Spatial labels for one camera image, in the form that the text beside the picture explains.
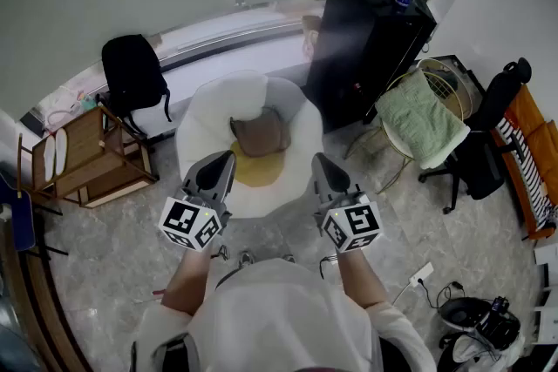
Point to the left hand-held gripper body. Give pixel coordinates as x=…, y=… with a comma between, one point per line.
x=189, y=224

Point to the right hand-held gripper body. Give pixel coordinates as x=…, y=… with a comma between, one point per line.
x=353, y=226

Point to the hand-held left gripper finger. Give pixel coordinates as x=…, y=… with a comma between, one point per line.
x=229, y=180
x=192, y=174

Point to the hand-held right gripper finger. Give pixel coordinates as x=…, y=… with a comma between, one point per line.
x=349, y=180
x=317, y=183

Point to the brown leather bag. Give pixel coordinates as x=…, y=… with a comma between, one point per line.
x=261, y=135

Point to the white egg-shaped beanbag chair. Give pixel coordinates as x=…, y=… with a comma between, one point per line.
x=209, y=117

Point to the person's left forearm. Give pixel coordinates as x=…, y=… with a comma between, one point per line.
x=187, y=283

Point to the person's right forearm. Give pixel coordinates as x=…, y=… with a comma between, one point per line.
x=362, y=279

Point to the black backpack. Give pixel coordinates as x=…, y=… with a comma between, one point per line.
x=131, y=69

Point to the person's left shoe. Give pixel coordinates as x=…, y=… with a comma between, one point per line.
x=246, y=260

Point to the person's shoe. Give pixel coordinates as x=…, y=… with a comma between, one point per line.
x=288, y=259
x=246, y=260

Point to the person's right shoe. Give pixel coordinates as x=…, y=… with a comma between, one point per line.
x=288, y=259

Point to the white power strip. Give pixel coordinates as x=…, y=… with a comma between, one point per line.
x=421, y=274

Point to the green knitted blanket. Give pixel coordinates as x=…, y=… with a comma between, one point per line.
x=414, y=117

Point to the person's white shirt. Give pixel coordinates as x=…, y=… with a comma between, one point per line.
x=283, y=309

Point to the wooden side table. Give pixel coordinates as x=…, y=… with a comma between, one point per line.
x=87, y=139

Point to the black cabinet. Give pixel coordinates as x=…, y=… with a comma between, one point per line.
x=349, y=56

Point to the white window ledge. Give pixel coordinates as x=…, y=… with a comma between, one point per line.
x=235, y=52

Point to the white slipper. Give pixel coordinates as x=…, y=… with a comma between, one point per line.
x=61, y=152
x=49, y=159

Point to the pale pink bag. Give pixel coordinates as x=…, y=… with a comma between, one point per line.
x=310, y=45

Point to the black office chair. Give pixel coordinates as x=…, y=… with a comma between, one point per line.
x=488, y=170

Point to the pink plastic bag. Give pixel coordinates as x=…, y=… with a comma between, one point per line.
x=61, y=109

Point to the blue chair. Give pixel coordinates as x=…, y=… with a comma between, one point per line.
x=17, y=213

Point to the black and white headset gear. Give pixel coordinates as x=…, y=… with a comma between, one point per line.
x=497, y=326

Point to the brown wooden counter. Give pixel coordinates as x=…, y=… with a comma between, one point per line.
x=39, y=318

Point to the black and white striped cloth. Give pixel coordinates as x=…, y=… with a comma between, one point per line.
x=529, y=183

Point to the orange couch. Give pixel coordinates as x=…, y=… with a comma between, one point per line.
x=536, y=130

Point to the white storage boxes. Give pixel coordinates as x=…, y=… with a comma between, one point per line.
x=547, y=296

